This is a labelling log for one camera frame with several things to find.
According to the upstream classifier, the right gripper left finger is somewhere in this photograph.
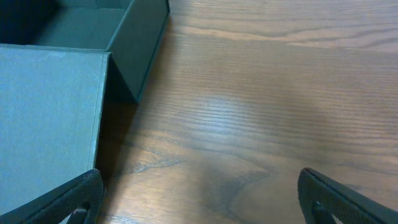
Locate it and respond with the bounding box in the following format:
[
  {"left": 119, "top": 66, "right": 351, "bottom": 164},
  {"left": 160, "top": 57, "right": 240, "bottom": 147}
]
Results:
[{"left": 1, "top": 169, "right": 104, "bottom": 224}]

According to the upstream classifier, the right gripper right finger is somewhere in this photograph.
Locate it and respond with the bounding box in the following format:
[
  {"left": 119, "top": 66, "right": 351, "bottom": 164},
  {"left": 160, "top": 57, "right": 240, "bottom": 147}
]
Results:
[{"left": 297, "top": 167, "right": 397, "bottom": 224}]

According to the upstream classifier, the dark green open box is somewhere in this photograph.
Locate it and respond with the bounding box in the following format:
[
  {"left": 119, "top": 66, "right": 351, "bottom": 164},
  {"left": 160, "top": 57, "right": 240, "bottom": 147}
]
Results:
[{"left": 1, "top": 0, "right": 170, "bottom": 213}]

